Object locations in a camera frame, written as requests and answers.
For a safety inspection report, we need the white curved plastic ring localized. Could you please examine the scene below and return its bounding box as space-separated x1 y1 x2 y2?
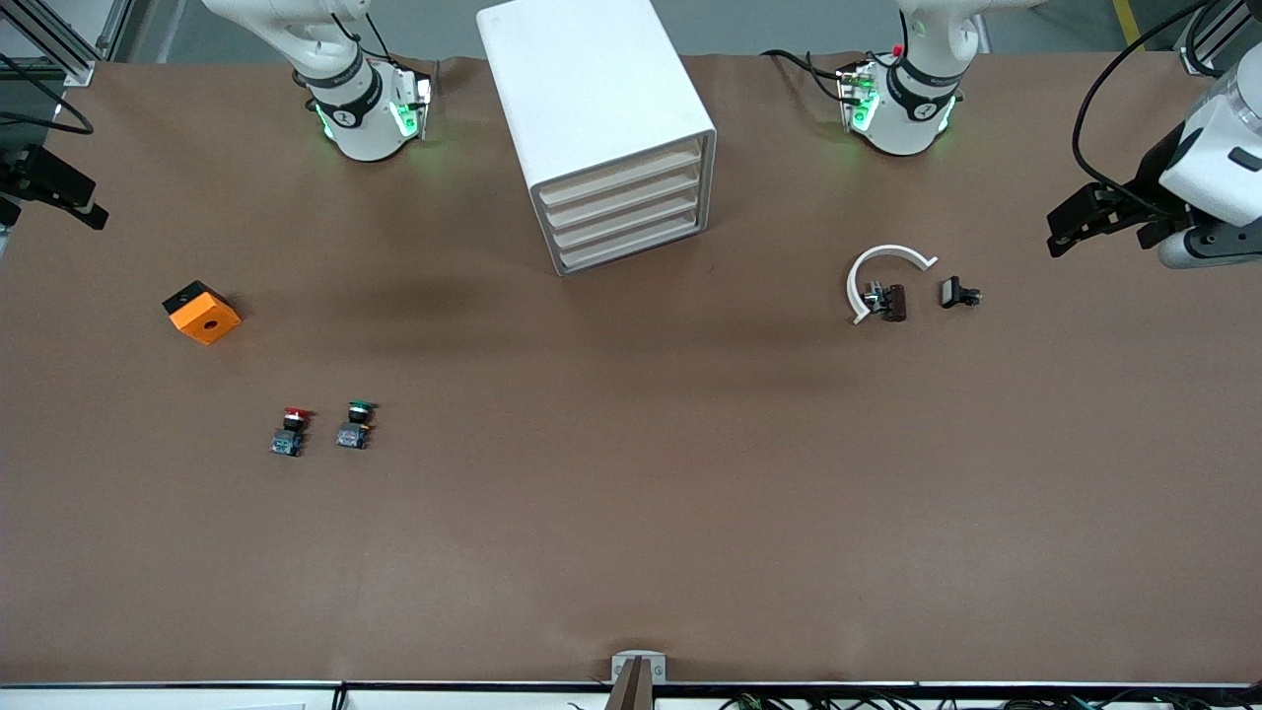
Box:
846 244 940 326

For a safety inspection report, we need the orange and black box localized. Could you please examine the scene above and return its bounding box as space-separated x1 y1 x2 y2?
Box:
162 280 243 346

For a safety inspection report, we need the dark brown contact block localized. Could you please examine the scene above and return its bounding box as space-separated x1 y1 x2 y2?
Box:
863 282 908 323

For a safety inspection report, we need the white table edge rail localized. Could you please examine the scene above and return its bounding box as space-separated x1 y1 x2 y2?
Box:
0 678 1262 710

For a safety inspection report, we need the black base cable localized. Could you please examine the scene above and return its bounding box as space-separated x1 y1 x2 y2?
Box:
761 47 859 105

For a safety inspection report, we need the brown paper table cover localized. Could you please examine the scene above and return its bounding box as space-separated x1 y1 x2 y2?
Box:
0 49 1262 686

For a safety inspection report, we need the green push button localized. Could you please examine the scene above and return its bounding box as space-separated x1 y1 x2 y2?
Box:
335 399 381 451

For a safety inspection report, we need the grey metal bracket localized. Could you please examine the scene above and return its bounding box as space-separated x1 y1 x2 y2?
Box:
610 651 668 684

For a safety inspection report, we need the red push button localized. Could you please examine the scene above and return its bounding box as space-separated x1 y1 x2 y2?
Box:
270 406 316 459

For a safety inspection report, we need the aluminium frame profile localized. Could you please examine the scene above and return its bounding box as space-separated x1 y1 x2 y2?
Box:
1173 0 1262 78
0 0 134 88

